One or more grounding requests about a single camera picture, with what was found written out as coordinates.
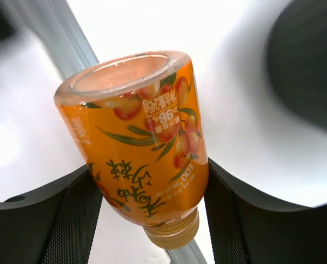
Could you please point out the orange juice bottle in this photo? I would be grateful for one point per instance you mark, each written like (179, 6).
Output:
(137, 123)

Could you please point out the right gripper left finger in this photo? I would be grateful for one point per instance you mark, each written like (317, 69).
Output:
(54, 223)

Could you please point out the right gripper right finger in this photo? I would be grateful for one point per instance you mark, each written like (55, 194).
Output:
(249, 226)

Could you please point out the black plastic waste bin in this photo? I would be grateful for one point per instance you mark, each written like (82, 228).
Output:
(296, 60)

